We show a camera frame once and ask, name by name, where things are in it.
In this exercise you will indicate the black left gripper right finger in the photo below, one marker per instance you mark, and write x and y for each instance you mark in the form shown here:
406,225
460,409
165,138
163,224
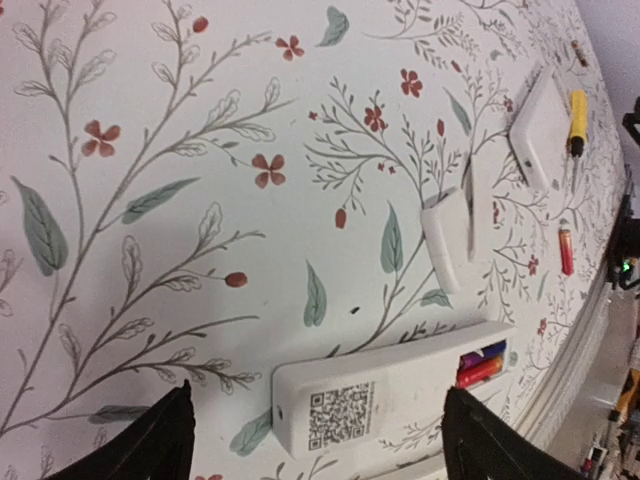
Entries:
477,444

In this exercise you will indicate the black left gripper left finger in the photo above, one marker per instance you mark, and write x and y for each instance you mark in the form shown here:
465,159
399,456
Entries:
157,445

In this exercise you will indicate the red orange battery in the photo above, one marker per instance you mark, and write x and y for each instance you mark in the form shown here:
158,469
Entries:
481,372

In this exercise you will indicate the purple battery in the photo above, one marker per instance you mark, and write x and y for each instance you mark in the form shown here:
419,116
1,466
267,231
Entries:
472,359

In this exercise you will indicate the narrow white remote control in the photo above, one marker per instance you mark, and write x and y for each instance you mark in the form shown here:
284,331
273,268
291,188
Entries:
330,404

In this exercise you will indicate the white remote with back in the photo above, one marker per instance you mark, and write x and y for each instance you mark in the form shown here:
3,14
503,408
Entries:
538,135

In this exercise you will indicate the yellow handled screwdriver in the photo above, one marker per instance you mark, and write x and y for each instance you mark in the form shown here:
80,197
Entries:
577,138

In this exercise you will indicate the floral patterned table mat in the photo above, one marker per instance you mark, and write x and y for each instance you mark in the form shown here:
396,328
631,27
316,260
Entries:
203,191

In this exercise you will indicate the narrow white battery cover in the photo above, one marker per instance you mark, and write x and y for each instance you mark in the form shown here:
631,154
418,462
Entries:
481,210

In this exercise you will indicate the aluminium front rail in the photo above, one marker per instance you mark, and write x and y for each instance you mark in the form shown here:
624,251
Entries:
574,369

